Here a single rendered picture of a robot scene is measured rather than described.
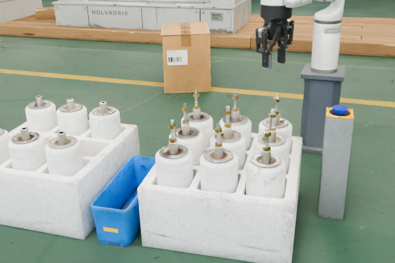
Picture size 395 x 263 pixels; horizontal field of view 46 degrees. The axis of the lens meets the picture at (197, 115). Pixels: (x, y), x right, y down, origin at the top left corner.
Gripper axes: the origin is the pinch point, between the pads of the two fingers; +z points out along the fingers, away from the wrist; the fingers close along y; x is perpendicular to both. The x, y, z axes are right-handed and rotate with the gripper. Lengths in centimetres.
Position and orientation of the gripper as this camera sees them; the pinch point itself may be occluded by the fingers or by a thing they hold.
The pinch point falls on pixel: (274, 60)
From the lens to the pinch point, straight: 118.1
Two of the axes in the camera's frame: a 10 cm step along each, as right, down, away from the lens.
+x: 7.5, 2.3, -6.2
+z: 0.3, 9.3, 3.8
